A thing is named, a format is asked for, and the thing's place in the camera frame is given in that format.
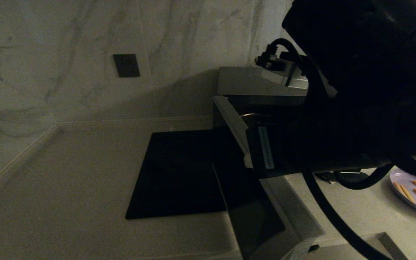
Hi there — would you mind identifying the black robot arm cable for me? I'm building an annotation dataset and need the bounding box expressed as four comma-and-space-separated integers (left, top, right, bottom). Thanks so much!
255, 38, 416, 260

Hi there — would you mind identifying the black stand under microwave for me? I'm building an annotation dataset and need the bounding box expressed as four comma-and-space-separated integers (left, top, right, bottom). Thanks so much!
316, 172, 370, 183

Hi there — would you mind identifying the dark single wall socket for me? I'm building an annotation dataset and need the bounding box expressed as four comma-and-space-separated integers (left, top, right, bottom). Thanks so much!
113, 54, 140, 78

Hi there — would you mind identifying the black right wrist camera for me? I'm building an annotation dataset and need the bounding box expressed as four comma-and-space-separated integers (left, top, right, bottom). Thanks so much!
246, 125, 289, 179

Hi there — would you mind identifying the black glass microwave door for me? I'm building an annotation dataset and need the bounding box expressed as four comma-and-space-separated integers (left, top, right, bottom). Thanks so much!
212, 95, 325, 260

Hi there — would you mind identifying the black induction cooktop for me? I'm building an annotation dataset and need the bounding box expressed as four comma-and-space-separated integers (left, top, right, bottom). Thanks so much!
125, 130, 231, 220

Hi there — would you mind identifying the purple plate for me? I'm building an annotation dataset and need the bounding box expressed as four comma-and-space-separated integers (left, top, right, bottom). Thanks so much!
390, 168, 416, 218

